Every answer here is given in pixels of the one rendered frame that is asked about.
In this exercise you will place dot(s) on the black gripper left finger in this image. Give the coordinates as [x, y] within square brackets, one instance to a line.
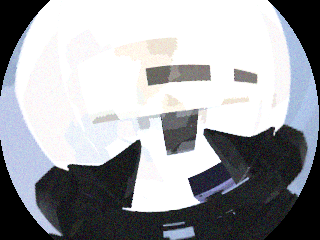
[117, 176]

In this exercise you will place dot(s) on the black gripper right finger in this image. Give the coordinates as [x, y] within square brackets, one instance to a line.
[236, 152]

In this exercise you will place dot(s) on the black two-prong plug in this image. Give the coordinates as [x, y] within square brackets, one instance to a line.
[180, 130]

